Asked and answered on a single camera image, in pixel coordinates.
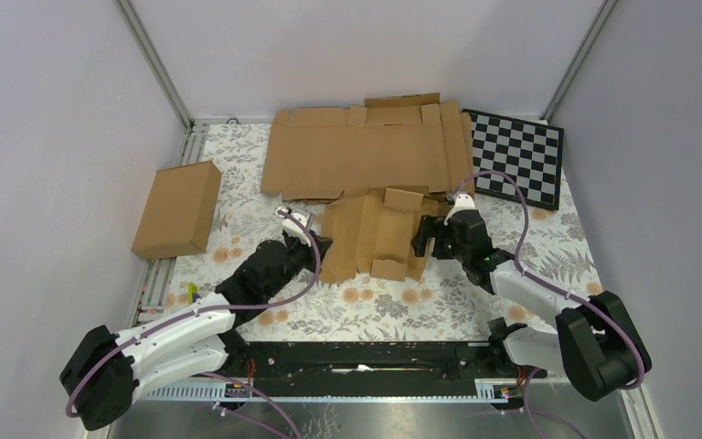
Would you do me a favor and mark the folded brown cardboard box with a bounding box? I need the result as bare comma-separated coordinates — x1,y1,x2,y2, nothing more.
132,161,221,261

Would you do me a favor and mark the aluminium frame post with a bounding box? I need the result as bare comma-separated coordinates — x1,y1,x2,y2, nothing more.
539,0,620,122
113,0,194,131

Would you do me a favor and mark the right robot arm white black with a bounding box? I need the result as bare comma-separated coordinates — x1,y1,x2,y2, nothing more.
411,209,652,402

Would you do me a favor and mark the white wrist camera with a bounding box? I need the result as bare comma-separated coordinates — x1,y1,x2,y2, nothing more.
275,206,314,247
443,192,478,226

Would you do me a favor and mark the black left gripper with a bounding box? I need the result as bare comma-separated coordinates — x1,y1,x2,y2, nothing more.
265,230,333,298

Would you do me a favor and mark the floral patterned table mat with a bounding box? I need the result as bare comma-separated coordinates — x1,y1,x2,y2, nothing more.
164,123,602,341

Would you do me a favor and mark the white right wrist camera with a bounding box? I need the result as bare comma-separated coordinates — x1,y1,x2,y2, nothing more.
443,192,478,226

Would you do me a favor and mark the left aluminium frame post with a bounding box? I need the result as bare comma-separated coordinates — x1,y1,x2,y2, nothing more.
113,0,194,131

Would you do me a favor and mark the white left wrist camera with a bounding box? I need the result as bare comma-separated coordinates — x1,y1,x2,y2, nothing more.
275,206,314,247

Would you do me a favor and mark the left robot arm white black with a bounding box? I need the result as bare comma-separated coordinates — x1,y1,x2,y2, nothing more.
59,233,333,431

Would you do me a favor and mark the yellow green small tool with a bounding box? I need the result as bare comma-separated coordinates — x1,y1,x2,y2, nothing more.
187,283,200,305

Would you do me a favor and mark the stack of flat cardboard blanks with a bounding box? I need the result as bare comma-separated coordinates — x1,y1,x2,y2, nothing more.
261,93,473,200

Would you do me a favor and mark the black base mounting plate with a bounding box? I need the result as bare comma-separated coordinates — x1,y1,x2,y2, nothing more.
219,341,524,398

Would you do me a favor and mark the right aluminium frame post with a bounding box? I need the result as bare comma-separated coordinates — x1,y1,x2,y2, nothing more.
539,0,620,122

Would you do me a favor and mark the black white checkerboard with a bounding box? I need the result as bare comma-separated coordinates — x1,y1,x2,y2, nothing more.
463,109,565,211

